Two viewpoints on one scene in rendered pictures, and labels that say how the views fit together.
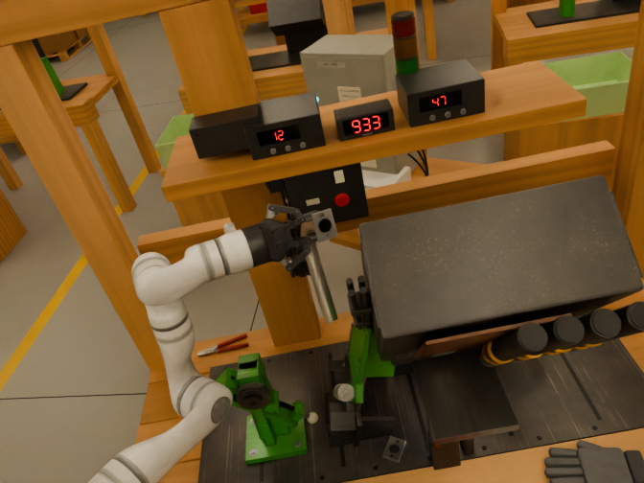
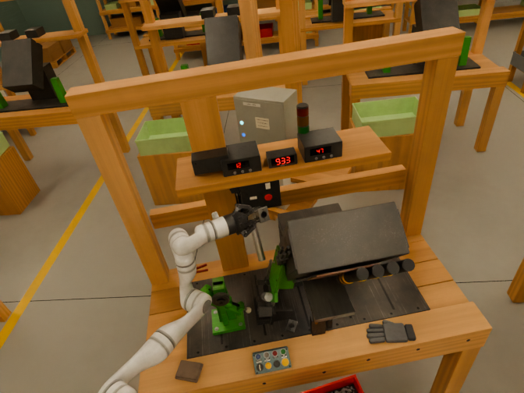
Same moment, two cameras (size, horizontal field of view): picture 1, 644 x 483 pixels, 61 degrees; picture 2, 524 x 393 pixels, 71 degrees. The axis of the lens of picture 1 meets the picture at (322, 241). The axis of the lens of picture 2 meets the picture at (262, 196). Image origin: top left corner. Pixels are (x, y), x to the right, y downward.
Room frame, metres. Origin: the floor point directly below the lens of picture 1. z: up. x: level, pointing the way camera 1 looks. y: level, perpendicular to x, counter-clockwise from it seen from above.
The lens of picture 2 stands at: (-0.21, 0.11, 2.39)
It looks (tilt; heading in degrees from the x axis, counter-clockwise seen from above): 38 degrees down; 353
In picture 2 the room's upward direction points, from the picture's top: 8 degrees counter-clockwise
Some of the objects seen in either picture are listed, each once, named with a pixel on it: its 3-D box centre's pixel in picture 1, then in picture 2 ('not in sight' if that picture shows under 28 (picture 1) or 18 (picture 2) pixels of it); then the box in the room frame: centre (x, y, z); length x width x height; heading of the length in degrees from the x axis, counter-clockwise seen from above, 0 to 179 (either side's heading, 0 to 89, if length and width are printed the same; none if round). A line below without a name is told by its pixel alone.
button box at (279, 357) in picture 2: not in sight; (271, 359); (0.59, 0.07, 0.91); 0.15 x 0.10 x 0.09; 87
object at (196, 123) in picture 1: (228, 131); (210, 161); (1.11, 0.14, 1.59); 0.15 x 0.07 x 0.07; 87
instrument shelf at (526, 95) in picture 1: (362, 126); (279, 159); (1.14, -0.15, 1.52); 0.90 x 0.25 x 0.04; 87
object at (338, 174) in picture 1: (325, 184); (259, 187); (1.09, -0.04, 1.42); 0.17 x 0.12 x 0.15; 87
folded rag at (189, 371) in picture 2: not in sight; (189, 369); (0.64, 0.41, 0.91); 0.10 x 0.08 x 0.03; 65
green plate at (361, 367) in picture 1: (373, 341); (283, 270); (0.82, -0.06, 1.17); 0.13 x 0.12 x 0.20; 87
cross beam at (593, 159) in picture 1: (372, 206); (280, 196); (1.25, -0.16, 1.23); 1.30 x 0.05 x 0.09; 87
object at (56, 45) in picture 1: (54, 38); (47, 51); (9.70, 3.51, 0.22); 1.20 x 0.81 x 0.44; 169
